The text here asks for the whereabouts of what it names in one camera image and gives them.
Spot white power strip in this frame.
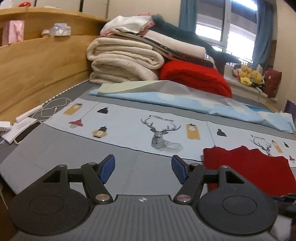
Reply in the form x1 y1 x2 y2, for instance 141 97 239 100
0 120 12 136

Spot teal plush shark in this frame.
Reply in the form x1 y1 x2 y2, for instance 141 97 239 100
151 14 242 75

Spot white folded cloth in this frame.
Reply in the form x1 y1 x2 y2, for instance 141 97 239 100
100 15 154 36

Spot cream folded blanket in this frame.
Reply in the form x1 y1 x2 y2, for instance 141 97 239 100
86 37 165 85

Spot dark red cushion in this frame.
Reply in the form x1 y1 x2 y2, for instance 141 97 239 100
262 68 283 98

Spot light blue folded sheet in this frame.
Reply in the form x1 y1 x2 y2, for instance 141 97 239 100
89 80 295 133

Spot dark red knit garment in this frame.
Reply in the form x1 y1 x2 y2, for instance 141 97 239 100
203 145 296 198

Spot pink box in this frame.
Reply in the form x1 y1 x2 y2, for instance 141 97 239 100
1 20 25 45

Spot wooden headboard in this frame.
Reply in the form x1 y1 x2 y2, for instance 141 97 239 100
0 6 110 126

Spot bright red folded blanket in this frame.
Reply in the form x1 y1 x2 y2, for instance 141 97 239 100
159 60 233 98

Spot yellow plush toy bouquet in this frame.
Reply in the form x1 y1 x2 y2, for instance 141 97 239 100
233 64 265 87

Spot clear plastic bag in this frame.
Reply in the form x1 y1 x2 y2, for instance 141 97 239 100
47 22 72 37

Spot window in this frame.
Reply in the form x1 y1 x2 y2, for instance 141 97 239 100
194 0 260 64

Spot white stick-shaped device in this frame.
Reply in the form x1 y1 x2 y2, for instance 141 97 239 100
15 104 43 123

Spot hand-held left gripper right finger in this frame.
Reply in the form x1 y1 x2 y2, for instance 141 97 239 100
171 154 253 204

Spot beige folded cloth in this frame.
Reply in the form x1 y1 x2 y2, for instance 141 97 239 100
109 30 207 59

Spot dark brown folded cloth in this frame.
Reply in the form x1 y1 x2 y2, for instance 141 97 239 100
165 47 216 69

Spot blue curtain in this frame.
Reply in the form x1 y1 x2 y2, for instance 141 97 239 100
179 0 199 33
252 0 275 70

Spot smartphone with gold edge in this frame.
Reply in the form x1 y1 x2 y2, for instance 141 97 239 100
13 120 42 144

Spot printed grey bed sheet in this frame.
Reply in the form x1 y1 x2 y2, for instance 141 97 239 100
0 79 296 241

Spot white window sill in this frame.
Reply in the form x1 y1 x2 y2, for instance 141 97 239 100
224 75 278 102

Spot white charging cable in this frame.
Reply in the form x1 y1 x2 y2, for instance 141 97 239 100
34 97 73 119

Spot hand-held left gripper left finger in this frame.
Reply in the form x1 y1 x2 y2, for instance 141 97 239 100
35 154 116 204

